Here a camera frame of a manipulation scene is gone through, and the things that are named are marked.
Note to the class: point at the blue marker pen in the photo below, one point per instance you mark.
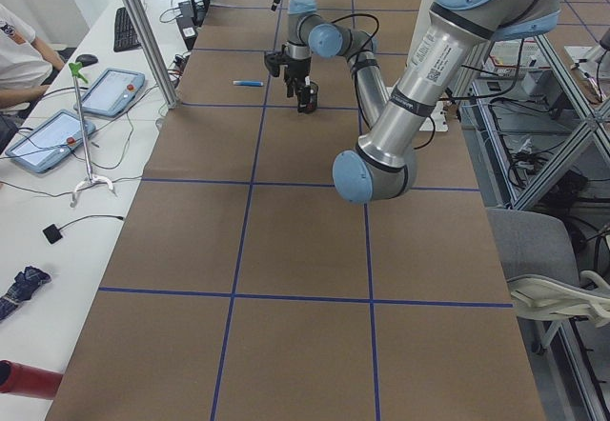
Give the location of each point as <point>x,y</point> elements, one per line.
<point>248,83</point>

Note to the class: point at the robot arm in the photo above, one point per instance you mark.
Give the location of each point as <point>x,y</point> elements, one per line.
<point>310,34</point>
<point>382,165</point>

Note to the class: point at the black mesh pen cup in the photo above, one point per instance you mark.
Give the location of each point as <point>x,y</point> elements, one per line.
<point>313,100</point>

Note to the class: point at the black keyboard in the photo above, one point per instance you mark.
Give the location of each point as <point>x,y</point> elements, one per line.
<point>124,34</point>

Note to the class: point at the far blue teach pendant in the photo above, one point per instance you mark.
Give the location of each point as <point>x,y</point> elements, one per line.
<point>112,92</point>

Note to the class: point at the blue teach pendant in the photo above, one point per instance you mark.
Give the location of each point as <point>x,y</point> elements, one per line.
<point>112,92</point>
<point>48,144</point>

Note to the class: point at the black computer mouse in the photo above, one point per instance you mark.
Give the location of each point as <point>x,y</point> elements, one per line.
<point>87,59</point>

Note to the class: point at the near blue teach pendant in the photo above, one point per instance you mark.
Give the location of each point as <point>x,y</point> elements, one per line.
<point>48,144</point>

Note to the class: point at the seated person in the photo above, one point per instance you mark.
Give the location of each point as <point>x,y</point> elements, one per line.
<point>28,64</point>

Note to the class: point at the small black puck device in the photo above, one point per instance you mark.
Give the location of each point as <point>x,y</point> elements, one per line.
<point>52,233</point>

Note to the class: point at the grey office chair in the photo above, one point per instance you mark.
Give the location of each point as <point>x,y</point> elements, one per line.
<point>540,269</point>

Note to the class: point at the red cylinder bottle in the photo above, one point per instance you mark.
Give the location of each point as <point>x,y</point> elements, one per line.
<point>23,380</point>

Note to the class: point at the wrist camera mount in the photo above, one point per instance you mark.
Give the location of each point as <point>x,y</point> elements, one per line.
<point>273,62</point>

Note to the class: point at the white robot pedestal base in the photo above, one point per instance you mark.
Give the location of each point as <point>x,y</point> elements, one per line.
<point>437,121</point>

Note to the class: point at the aluminium frame post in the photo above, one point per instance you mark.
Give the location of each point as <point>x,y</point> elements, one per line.
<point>151,50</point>

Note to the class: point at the green-handled reacher grabber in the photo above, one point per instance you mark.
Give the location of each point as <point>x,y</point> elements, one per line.
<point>92,179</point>

